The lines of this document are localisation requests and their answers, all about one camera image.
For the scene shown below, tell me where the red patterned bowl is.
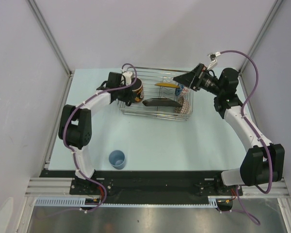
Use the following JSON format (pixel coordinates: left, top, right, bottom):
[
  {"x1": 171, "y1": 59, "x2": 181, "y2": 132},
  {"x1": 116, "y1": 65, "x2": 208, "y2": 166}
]
[{"x1": 174, "y1": 96, "x2": 191, "y2": 114}]

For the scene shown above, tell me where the metal wire dish rack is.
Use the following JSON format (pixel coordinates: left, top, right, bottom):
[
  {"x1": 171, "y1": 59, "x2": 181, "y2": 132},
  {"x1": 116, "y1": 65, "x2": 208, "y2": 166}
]
[{"x1": 117, "y1": 67, "x2": 194, "y2": 121}]

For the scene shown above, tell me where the yellow round plate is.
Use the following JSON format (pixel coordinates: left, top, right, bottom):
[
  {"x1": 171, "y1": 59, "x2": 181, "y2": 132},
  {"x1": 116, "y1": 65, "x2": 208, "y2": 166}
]
[{"x1": 155, "y1": 83, "x2": 179, "y2": 88}]

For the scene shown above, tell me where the black floral square plate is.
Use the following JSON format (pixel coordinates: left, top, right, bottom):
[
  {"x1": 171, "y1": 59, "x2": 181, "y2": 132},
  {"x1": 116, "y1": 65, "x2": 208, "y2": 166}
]
[{"x1": 142, "y1": 98, "x2": 183, "y2": 107}]

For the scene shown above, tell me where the light blue cup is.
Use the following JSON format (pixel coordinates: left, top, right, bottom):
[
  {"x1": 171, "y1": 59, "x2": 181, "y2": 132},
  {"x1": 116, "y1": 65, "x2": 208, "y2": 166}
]
[{"x1": 109, "y1": 150, "x2": 126, "y2": 170}]

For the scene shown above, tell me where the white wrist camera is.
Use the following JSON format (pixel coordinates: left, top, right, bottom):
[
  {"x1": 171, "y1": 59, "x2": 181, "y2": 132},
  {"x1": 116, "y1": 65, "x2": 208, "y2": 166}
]
[
  {"x1": 121, "y1": 69, "x2": 134, "y2": 86},
  {"x1": 207, "y1": 51, "x2": 221, "y2": 70}
]

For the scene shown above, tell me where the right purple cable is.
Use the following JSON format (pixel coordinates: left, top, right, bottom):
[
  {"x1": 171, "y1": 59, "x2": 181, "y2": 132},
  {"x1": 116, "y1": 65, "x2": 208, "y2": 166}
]
[{"x1": 215, "y1": 50, "x2": 274, "y2": 226}]

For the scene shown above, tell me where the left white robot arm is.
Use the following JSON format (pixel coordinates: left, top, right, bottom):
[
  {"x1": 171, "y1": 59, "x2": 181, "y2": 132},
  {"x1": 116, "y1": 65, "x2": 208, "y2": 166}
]
[{"x1": 58, "y1": 70, "x2": 137, "y2": 194}]

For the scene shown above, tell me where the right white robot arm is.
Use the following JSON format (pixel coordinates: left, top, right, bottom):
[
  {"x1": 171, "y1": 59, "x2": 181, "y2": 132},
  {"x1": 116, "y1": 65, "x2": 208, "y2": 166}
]
[{"x1": 173, "y1": 64, "x2": 285, "y2": 195}]

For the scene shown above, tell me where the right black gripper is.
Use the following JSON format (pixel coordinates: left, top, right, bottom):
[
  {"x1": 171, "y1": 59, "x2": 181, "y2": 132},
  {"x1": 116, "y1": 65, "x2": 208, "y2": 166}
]
[{"x1": 173, "y1": 63, "x2": 223, "y2": 97}]

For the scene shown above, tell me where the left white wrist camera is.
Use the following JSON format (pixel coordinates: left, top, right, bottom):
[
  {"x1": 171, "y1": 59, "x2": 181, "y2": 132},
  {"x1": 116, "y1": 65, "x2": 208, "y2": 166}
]
[{"x1": 121, "y1": 69, "x2": 134, "y2": 86}]

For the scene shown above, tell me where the blue patterned bowl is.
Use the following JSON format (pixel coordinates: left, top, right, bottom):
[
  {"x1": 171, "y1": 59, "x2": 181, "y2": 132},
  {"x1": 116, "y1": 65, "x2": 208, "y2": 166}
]
[{"x1": 175, "y1": 83, "x2": 190, "y2": 97}]

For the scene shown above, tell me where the red and black mug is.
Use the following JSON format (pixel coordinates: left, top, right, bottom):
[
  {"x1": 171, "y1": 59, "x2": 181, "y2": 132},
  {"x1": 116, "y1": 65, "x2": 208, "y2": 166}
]
[{"x1": 130, "y1": 78, "x2": 144, "y2": 103}]

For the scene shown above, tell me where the purple cable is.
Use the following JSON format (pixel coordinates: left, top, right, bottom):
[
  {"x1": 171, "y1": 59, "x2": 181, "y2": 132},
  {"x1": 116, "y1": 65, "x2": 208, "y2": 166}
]
[
  {"x1": 62, "y1": 63, "x2": 137, "y2": 214},
  {"x1": 215, "y1": 50, "x2": 274, "y2": 226}
]

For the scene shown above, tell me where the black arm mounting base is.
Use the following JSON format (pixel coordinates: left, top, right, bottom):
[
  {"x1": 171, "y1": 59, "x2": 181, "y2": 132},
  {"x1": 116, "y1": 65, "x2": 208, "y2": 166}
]
[{"x1": 40, "y1": 170, "x2": 243, "y2": 211}]

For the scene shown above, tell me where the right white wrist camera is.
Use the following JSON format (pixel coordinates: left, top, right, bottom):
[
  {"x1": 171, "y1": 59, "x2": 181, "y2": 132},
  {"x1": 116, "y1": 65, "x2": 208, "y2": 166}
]
[{"x1": 207, "y1": 51, "x2": 221, "y2": 70}]

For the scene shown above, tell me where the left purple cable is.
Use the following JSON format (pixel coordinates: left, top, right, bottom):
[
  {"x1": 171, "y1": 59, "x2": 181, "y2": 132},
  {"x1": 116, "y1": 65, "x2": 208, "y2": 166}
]
[{"x1": 62, "y1": 63, "x2": 137, "y2": 214}]

